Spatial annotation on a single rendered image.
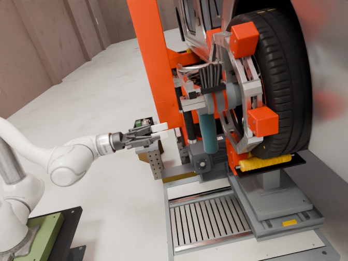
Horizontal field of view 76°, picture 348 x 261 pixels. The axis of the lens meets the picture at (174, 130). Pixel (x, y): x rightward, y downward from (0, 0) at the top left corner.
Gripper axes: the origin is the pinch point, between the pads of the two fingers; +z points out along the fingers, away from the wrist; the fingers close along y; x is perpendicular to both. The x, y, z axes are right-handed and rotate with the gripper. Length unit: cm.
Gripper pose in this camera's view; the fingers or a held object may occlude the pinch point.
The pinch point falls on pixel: (161, 131)
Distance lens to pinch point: 91.9
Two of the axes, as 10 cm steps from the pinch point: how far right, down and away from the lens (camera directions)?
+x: -2.1, -8.6, -4.6
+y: 0.9, 4.5, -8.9
